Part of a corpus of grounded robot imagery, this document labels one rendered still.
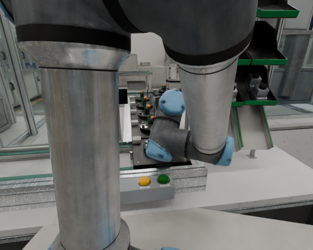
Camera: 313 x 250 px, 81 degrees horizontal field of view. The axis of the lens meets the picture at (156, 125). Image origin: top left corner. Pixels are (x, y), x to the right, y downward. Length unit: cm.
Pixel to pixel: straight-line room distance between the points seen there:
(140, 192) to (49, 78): 53
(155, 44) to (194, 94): 1112
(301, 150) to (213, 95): 185
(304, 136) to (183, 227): 154
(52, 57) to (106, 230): 22
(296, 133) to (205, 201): 131
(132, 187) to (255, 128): 63
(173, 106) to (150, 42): 1087
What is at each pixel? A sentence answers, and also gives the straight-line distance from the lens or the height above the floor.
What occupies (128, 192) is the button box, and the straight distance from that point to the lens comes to 67.
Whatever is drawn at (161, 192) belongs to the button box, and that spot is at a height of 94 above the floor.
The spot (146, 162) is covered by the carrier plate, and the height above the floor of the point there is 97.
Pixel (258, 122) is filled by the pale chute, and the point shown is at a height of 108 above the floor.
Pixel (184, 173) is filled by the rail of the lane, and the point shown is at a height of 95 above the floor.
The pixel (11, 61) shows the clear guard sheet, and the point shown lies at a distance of 103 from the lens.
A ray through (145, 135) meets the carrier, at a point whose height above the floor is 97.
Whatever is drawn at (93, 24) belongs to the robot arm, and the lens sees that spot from 19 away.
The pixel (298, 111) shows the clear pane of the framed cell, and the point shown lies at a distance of 203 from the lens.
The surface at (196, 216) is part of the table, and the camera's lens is 73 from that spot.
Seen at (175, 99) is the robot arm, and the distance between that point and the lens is 50.
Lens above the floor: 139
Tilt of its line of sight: 21 degrees down
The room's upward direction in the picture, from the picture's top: straight up
